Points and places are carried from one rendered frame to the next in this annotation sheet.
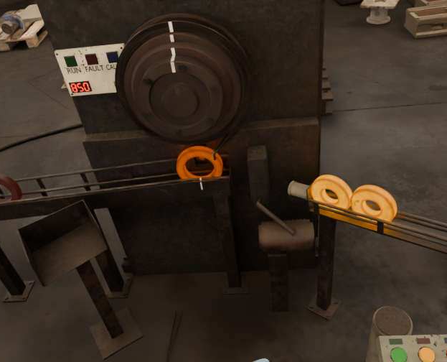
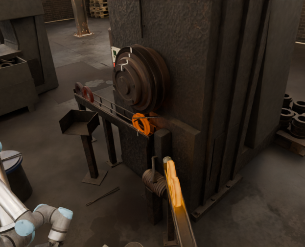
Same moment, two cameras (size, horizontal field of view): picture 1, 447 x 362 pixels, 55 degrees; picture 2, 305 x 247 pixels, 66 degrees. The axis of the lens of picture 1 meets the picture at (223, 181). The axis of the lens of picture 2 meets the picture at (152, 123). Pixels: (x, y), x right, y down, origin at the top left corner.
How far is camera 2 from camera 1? 1.08 m
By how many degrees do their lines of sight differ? 35
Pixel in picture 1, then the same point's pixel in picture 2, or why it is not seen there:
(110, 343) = (88, 178)
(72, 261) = (77, 132)
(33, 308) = not seen: hidden behind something
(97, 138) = not seen: hidden behind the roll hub
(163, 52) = (124, 60)
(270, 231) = (148, 174)
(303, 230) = (160, 184)
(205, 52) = (137, 67)
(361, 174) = (276, 199)
